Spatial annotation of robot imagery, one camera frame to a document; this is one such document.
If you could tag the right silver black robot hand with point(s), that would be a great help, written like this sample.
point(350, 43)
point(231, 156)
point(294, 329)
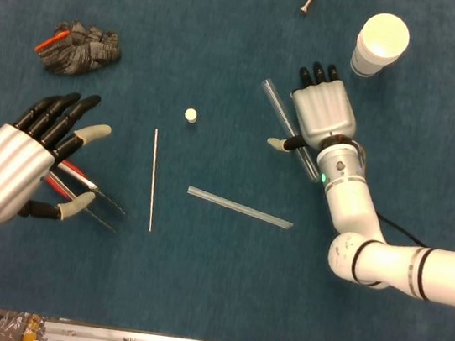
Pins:
point(325, 108)

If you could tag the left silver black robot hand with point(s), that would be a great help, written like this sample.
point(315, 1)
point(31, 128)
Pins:
point(2, 173)

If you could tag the transparent glass test tube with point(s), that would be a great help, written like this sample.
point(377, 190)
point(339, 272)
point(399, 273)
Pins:
point(274, 99)

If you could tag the small white stopper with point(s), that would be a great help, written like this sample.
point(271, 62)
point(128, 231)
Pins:
point(191, 115)

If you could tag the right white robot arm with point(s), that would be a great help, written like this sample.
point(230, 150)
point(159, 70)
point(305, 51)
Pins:
point(350, 204)

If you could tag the white paper cup stack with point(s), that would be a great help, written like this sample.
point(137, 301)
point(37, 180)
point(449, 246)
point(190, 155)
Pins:
point(382, 35)

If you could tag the metal bolt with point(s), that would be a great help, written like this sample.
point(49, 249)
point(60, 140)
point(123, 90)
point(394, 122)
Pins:
point(305, 7)

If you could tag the black grey work glove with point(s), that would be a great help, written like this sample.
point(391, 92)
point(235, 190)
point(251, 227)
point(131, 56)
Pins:
point(83, 52)

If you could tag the thin white rod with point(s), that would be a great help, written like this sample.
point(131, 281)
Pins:
point(153, 181)

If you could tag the crumpled clear plastic bag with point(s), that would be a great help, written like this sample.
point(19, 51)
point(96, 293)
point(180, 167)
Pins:
point(16, 329)

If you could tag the blue carpet table cover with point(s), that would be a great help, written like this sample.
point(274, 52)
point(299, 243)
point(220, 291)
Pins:
point(236, 290)

